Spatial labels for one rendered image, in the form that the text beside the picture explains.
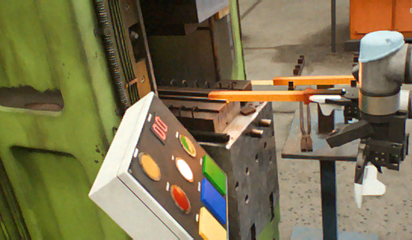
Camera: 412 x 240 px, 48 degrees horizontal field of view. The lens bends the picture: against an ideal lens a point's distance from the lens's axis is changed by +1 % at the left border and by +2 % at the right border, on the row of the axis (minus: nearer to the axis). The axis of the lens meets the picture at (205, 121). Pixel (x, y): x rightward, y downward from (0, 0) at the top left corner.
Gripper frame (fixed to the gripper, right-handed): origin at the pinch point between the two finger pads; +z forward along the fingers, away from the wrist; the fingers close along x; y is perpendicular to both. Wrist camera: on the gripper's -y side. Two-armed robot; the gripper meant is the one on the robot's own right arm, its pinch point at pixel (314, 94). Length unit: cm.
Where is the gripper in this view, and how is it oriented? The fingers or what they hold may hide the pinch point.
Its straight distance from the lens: 135.4
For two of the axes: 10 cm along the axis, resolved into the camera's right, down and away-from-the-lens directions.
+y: 1.7, 8.9, 4.3
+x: 4.4, -4.6, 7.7
